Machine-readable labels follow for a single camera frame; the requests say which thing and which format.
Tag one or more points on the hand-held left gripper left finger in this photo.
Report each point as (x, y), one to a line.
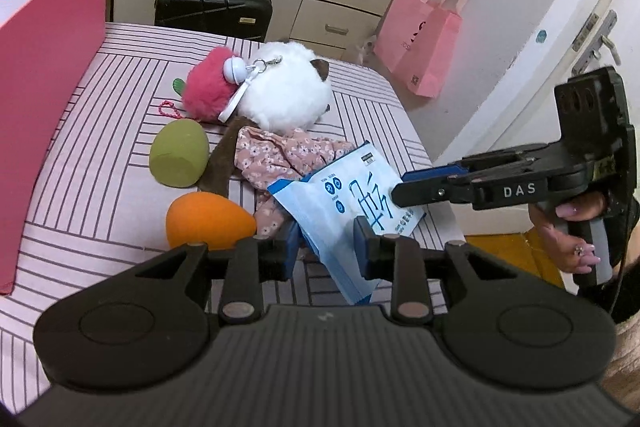
(291, 257)

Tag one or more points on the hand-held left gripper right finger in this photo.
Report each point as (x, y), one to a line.
(361, 252)

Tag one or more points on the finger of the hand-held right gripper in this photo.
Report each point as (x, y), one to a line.
(450, 192)
(430, 173)

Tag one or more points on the blue wipes packet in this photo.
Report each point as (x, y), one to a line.
(340, 207)

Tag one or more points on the orange egg-shaped sponge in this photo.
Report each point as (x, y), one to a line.
(205, 222)

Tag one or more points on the pink floral cloth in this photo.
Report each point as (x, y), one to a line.
(280, 157)

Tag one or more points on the green egg-shaped sponge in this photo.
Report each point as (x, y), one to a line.
(177, 154)

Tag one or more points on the white and brown plush toy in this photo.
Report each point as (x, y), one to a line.
(290, 92)

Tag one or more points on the red fluffy plush toy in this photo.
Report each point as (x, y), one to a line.
(205, 87)

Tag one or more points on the pink cardboard box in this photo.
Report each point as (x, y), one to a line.
(50, 82)

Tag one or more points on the person's right hand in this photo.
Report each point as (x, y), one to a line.
(565, 209)

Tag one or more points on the teal round sticker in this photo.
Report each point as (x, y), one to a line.
(541, 37)

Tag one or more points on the white door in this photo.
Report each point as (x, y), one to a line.
(550, 7)

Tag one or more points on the pink shopping bag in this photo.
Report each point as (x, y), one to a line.
(420, 42)

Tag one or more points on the pink striped tablecloth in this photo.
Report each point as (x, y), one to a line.
(100, 187)

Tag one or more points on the black suitcase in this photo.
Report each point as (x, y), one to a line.
(210, 12)

